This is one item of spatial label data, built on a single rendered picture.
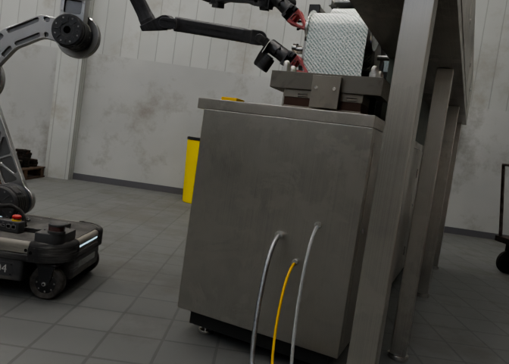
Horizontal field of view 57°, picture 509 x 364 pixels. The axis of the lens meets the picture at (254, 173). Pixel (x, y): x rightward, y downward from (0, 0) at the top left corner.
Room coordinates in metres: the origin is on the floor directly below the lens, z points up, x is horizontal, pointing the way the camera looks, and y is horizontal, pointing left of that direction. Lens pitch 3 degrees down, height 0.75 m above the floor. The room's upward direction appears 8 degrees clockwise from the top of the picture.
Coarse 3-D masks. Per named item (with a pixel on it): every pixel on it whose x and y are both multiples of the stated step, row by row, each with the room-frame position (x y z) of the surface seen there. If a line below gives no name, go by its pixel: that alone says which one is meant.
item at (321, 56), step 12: (312, 48) 1.87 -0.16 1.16; (324, 48) 1.84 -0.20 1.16; (336, 48) 1.82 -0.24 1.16; (348, 48) 1.81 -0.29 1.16; (360, 48) 1.79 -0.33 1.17; (312, 60) 1.86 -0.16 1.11; (324, 60) 1.84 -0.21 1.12; (336, 60) 1.82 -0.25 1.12; (348, 60) 1.80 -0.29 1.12; (360, 60) 1.78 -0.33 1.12; (312, 72) 1.86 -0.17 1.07; (324, 72) 1.84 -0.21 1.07; (336, 72) 1.82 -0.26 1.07; (348, 72) 1.80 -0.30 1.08; (360, 72) 1.78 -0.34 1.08
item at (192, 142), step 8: (192, 144) 5.22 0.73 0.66; (192, 152) 5.21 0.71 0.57; (192, 160) 5.21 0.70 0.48; (192, 168) 5.21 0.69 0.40; (184, 176) 5.35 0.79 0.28; (192, 176) 5.21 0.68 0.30; (184, 184) 5.31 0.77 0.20; (192, 184) 5.21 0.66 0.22; (184, 192) 5.29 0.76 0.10; (192, 192) 5.21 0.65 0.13; (184, 200) 5.28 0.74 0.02
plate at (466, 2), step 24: (360, 0) 1.17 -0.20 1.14; (384, 0) 1.15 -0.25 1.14; (456, 0) 1.08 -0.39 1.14; (384, 24) 1.35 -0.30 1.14; (456, 24) 1.25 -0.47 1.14; (384, 48) 1.63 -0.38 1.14; (432, 48) 1.53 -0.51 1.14; (456, 48) 1.49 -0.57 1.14; (432, 72) 1.90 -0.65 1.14; (456, 72) 1.83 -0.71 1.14; (456, 96) 2.40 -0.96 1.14
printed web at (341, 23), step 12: (336, 12) 2.09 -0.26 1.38; (348, 12) 2.07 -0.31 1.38; (312, 24) 1.87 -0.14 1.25; (324, 24) 1.85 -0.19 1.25; (336, 24) 1.83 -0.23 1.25; (348, 24) 1.81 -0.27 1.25; (360, 24) 1.79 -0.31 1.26; (312, 36) 1.87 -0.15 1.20; (324, 36) 1.85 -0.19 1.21; (336, 36) 1.83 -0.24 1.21; (348, 36) 1.81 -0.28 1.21; (360, 36) 1.79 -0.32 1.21
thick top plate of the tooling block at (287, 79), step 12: (276, 72) 1.71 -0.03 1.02; (288, 72) 1.69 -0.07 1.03; (300, 72) 1.67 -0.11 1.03; (276, 84) 1.70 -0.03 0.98; (288, 84) 1.69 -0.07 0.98; (300, 84) 1.67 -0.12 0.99; (348, 84) 1.60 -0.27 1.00; (360, 84) 1.58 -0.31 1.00; (372, 84) 1.56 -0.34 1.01; (384, 84) 1.57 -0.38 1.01; (372, 96) 1.59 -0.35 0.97; (384, 96) 1.60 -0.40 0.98
